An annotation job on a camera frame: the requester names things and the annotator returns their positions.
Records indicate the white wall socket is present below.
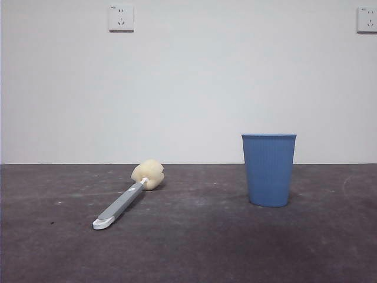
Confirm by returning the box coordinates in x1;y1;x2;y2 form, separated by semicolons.
108;5;135;32
356;6;377;34

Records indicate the grey-handled sponge cup brush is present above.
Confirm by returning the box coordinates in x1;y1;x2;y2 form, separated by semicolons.
91;158;166;231

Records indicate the blue ribbed plastic cup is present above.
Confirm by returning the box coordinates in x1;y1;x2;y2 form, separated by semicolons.
241;133;297;208

